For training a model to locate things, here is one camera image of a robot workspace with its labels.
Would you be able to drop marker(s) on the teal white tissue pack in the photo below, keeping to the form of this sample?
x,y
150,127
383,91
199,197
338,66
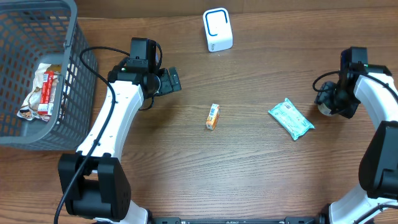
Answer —
x,y
295,123

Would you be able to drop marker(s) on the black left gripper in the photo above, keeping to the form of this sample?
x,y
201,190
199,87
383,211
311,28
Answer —
x,y
169,81

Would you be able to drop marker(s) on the grey plastic basket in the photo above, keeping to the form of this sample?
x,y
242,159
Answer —
x,y
32,33

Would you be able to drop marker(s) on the white barcode scanner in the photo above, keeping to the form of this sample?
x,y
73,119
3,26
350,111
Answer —
x,y
218,30

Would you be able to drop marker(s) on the white crumpled snack wrapper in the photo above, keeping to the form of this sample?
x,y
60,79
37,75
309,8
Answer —
x,y
28,110

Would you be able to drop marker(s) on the small orange box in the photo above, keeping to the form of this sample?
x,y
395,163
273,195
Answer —
x,y
213,116

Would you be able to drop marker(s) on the red snack bar box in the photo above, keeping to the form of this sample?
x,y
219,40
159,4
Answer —
x,y
43,107

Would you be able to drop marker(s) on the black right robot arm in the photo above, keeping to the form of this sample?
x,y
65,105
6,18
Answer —
x,y
373,87

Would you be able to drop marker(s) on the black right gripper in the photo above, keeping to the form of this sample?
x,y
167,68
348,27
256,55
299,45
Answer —
x,y
349,109

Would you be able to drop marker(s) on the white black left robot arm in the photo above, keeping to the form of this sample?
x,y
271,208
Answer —
x,y
93,182

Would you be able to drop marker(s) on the green lid jar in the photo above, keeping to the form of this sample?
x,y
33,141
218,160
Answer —
x,y
325,110

